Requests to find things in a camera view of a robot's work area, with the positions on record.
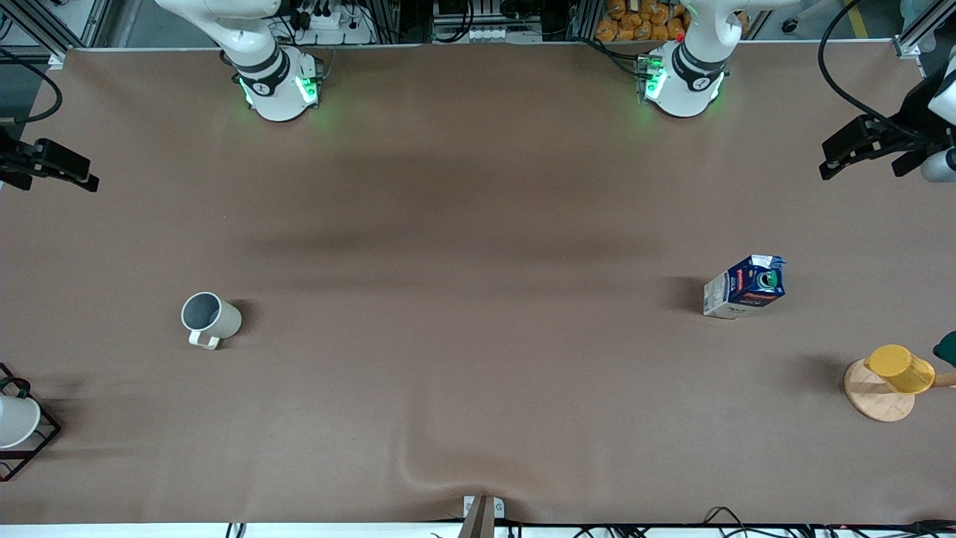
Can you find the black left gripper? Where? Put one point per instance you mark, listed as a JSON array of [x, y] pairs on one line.
[[913, 113]]

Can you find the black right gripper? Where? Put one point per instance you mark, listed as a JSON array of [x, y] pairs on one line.
[[6, 158]]

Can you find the blue white milk carton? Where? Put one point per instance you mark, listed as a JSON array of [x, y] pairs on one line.
[[747, 288]]

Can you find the dark green cup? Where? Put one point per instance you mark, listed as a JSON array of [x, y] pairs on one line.
[[947, 350]]

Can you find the yellow plastic cup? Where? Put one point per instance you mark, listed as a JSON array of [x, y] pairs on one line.
[[902, 370]]

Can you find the white cup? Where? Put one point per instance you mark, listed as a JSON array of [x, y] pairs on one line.
[[15, 422]]

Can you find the pile of orange toys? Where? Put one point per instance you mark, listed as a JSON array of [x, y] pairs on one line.
[[642, 22]]

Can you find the wooden mug stand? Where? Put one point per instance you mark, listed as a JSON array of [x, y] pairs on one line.
[[877, 400]]

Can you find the white power strip with plugs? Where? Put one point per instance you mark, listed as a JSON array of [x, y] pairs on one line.
[[336, 26]]

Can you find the long white power strip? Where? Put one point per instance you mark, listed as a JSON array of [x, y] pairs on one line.
[[489, 33]]

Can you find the brown table cover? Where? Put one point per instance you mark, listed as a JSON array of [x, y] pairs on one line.
[[478, 373]]

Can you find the aluminium frame profile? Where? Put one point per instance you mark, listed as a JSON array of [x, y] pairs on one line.
[[922, 30], [45, 30]]

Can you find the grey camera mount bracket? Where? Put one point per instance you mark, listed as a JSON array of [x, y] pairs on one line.
[[483, 508]]

